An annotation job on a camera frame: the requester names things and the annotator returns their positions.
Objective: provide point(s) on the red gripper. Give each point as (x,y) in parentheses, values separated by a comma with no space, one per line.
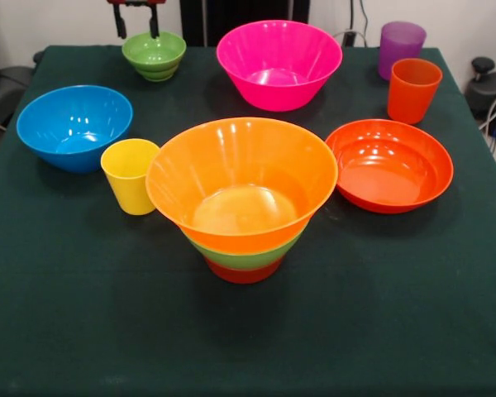
(136,2)

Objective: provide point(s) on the small green ribbed bowl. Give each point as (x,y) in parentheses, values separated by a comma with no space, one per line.
(153,62)

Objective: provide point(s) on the large pink bowl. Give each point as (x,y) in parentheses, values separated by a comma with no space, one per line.
(279,54)

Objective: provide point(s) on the large yellow-orange bowl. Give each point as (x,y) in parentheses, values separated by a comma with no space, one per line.
(239,173)

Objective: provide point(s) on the large green bowl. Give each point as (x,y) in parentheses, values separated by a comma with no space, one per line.
(239,258)

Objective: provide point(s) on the small orange bowl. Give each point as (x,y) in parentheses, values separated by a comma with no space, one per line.
(241,275)

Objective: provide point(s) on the wide shallow orange bowl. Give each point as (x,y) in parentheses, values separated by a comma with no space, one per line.
(380,173)

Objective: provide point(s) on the small black knob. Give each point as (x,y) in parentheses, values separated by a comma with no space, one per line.
(38,57)

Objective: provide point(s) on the blue bowl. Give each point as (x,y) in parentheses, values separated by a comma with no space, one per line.
(74,124)

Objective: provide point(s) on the dark grey chair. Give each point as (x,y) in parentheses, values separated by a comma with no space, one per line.
(4,95)

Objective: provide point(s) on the yellow cup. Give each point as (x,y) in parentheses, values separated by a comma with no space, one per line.
(124,178)

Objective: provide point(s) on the black power adapter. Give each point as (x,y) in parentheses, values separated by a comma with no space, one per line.
(349,38)

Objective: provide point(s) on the purple cup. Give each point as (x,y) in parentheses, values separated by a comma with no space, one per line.
(401,45)

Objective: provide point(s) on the orange cup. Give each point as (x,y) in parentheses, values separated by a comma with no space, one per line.
(413,95)

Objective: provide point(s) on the dark green tablecloth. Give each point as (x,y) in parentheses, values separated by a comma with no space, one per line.
(231,331)

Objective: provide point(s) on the black clamp knob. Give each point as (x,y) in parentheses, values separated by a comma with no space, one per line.
(483,64)

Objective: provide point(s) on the black rounded base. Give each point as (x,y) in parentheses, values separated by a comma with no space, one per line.
(479,95)

